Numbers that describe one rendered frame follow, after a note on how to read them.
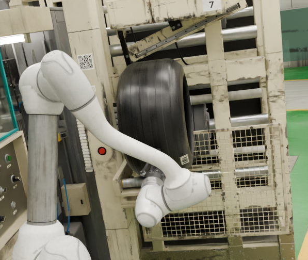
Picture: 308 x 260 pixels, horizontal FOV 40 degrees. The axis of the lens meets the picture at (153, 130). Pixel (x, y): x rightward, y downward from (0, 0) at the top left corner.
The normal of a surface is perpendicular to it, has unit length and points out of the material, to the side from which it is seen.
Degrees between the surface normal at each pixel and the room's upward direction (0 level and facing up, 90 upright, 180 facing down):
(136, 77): 35
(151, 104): 63
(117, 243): 90
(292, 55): 90
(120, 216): 90
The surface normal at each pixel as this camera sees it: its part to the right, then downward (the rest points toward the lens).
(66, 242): -0.10, -0.96
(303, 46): -0.48, 0.29
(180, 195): -0.19, 0.43
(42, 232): 0.23, -0.53
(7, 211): 0.98, -0.10
